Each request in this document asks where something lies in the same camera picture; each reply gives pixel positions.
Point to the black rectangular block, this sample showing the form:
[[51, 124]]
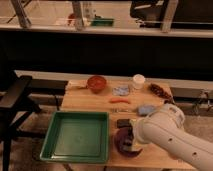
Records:
[[121, 123]]

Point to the metal fork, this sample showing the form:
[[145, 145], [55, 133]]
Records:
[[115, 110]]

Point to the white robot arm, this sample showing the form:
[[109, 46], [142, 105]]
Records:
[[164, 127]]

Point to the white plastic cup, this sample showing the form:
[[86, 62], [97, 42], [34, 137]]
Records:
[[138, 81]]

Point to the green plastic tray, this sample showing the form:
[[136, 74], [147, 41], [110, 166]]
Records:
[[77, 137]]

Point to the blue sponge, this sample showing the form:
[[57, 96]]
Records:
[[145, 109]]

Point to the red bowl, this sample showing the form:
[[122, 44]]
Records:
[[96, 83]]

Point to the brown pine cone object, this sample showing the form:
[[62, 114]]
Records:
[[159, 91]]

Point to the crumpled blue-grey cloth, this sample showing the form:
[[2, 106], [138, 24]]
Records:
[[121, 90]]

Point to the orange carrot toy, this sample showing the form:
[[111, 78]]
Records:
[[119, 100]]

